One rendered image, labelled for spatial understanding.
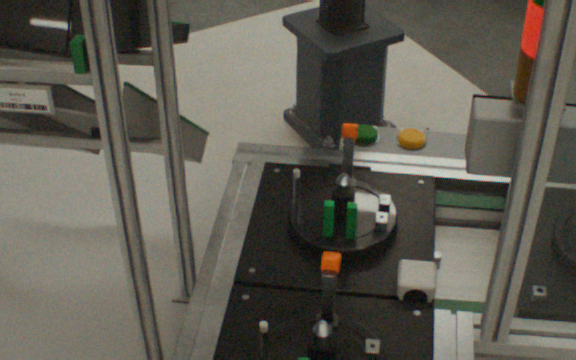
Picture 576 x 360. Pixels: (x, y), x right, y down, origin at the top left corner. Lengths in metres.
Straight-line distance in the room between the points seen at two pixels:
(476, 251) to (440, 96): 0.48
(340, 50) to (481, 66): 2.17
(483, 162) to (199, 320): 0.37
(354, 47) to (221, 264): 0.42
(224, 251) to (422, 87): 0.65
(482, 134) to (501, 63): 2.64
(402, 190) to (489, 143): 0.33
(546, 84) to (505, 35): 2.93
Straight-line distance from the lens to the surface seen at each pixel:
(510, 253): 0.87
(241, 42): 1.71
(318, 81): 1.32
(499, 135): 0.82
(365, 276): 1.00
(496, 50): 3.54
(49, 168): 1.40
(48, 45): 0.79
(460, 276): 1.10
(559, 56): 0.75
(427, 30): 3.64
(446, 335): 0.96
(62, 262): 1.22
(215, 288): 1.01
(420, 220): 1.09
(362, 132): 1.23
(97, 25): 0.70
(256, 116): 1.47
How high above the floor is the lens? 1.68
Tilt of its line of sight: 38 degrees down
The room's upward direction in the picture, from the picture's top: straight up
